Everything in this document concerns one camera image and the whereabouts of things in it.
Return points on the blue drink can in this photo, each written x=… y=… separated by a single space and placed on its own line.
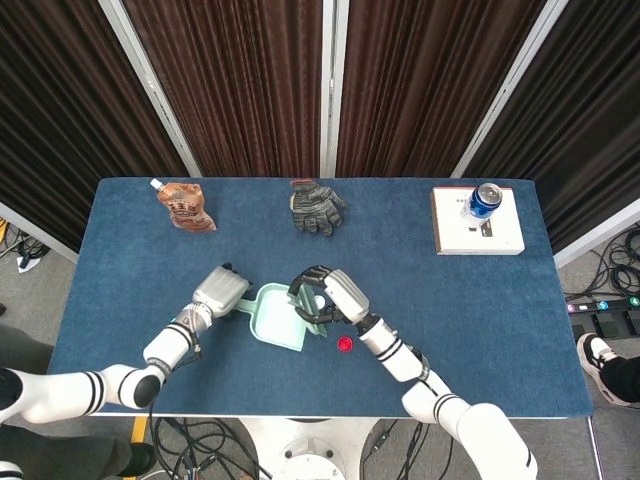
x=482 y=202

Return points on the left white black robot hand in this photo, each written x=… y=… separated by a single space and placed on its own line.
x=222 y=290

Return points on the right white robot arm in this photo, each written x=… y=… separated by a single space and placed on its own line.
x=395 y=355

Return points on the black shoe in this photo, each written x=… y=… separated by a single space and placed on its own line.
x=140 y=457

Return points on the grey knitted work gloves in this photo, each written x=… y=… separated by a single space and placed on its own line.
x=315 y=210

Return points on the mint green plastic dustpan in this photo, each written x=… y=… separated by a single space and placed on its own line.
x=275 y=325

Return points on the blue felt table cover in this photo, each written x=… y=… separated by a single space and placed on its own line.
x=500 y=325

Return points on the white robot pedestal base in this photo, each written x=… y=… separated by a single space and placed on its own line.
x=310 y=450

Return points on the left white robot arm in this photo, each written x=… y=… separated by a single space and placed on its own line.
x=165 y=345

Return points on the black foot pedal box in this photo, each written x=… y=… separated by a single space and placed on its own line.
x=610 y=325

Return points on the black trousers leg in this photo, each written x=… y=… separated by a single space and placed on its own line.
x=625 y=375

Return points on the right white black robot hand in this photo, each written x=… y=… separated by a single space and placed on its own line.
x=347 y=297

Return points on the white black sneaker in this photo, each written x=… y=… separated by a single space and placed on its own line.
x=592 y=355

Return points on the brown pleated partition screen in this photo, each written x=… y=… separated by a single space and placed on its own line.
x=590 y=100
x=50 y=100
x=240 y=90
x=425 y=90

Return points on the yellow floor tape strip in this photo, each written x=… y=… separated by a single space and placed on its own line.
x=136 y=430

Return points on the mint green hand brush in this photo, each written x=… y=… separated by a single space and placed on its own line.
x=312 y=327

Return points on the red bottle cap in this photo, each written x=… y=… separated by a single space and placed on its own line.
x=345 y=344

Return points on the flat white cardboard box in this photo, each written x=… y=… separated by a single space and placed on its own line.
x=455 y=235

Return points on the brown spout drink pouch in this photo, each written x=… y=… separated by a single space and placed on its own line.
x=187 y=207

